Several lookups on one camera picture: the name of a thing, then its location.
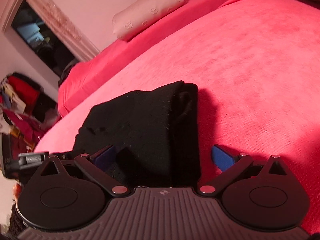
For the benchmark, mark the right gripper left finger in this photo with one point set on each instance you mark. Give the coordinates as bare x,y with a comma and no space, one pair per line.
67,195

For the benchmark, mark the black knit pants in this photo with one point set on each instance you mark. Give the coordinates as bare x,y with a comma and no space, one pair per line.
154,133

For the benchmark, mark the pale pink pillow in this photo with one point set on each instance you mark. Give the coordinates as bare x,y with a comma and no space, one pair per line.
140,15

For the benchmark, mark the pink plush bed blanket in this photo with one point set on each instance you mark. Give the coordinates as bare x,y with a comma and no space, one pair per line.
256,64

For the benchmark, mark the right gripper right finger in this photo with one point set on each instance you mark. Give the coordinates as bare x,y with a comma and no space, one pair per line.
266,197

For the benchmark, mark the pink patterned curtain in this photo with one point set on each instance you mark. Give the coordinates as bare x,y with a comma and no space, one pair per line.
65,30

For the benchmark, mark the red bed sheet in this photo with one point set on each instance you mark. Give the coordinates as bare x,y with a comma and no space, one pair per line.
86,77

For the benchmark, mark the hanging clothes on rack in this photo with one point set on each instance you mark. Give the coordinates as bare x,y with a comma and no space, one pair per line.
27,112

